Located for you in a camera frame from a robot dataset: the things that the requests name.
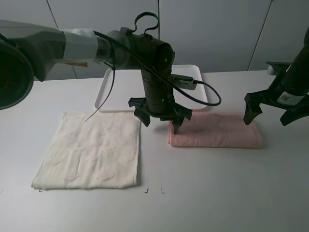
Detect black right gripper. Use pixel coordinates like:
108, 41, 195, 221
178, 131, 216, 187
243, 62, 309, 126

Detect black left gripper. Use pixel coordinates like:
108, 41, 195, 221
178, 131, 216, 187
128, 97, 193, 134

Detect pink towel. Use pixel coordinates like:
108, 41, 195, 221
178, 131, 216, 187
168, 111, 263, 148

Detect cream white towel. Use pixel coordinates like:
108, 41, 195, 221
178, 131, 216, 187
31, 112, 140, 190

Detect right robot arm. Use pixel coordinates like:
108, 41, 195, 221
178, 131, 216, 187
243, 31, 309, 126

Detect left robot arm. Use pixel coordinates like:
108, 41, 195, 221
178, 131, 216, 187
0, 20, 192, 131

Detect white rectangular plastic tray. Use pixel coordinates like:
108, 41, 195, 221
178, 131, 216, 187
95, 65, 208, 112

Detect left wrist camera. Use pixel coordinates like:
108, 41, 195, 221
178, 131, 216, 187
169, 74, 197, 90

